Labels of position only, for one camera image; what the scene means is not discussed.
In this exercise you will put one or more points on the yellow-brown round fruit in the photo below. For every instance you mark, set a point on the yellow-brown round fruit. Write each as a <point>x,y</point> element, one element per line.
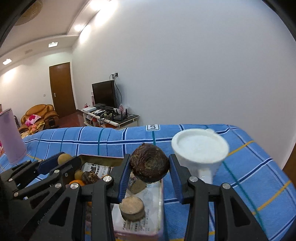
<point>78,173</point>

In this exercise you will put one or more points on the round woven ceiling lamp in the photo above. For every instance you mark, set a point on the round woven ceiling lamp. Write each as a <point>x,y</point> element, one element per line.
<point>29,12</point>

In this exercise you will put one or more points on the round cut taro slice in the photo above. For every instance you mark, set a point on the round cut taro slice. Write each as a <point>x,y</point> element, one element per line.
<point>131,206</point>

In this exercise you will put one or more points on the fuzzy dark brown taro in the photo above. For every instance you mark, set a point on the fuzzy dark brown taro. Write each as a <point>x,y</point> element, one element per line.
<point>90,178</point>

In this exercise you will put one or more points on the white floral mug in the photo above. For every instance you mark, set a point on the white floral mug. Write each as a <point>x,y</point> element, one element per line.
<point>198,148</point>

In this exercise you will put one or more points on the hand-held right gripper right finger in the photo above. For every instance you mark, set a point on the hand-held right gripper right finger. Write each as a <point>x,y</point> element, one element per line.
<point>177,178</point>

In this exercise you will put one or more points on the brown wooden door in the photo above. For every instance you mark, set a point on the brown wooden door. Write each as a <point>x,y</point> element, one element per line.
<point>61,90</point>

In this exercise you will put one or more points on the purple thermos bottle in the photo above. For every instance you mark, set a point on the purple thermos bottle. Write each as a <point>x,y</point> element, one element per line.
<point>11,139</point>

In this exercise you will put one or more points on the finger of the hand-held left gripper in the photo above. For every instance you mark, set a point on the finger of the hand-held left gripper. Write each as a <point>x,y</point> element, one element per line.
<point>64,169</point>
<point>47,164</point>

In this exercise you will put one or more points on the pink floral cushion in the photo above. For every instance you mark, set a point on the pink floral cushion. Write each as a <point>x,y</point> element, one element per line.
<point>32,119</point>

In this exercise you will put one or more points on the round dark brown taro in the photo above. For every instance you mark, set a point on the round dark brown taro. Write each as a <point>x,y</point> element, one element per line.
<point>149,163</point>

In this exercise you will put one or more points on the large orange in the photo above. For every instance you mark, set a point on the large orange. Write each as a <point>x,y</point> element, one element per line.
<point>77,182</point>

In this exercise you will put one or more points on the white set-top box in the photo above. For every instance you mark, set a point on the white set-top box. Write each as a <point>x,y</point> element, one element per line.
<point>89,109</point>

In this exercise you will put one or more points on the blue checked tablecloth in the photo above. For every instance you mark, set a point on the blue checked tablecloth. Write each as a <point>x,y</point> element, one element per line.
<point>249,166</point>

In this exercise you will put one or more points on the pink floral decoration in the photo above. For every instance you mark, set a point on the pink floral decoration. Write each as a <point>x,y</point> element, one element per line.
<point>121,108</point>

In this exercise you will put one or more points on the white television stand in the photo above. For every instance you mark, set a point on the white television stand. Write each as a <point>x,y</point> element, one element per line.
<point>124,124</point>

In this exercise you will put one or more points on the cut taro piece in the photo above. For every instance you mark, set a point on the cut taro piece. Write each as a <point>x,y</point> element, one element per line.
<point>137,186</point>

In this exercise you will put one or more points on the tall pink box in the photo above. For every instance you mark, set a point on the tall pink box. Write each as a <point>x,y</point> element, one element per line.
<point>92,98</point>

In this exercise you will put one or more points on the wall power socket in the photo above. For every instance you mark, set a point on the wall power socket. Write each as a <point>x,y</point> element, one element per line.
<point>115,75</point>

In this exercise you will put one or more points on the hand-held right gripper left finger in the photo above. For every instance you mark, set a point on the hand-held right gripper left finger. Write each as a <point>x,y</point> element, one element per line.
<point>123,178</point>

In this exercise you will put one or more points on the pink tin box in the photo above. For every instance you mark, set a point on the pink tin box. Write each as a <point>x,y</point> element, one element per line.
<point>101,160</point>

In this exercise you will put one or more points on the black television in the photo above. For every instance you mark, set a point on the black television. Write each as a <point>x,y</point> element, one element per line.
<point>104,93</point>

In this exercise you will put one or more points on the small brown longan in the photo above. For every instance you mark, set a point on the small brown longan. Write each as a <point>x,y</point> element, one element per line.
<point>63,159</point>

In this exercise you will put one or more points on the orange leather sofa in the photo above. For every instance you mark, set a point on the orange leather sofa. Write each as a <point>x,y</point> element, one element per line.
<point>38,110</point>

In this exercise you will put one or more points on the printed white packet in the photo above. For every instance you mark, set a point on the printed white packet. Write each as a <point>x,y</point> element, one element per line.
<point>101,170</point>

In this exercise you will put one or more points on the rectangular ceiling light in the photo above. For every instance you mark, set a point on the rectangular ceiling light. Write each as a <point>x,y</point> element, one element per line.
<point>7,61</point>
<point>53,44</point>

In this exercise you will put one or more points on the black wifi router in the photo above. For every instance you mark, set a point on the black wifi router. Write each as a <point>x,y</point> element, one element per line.
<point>121,116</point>

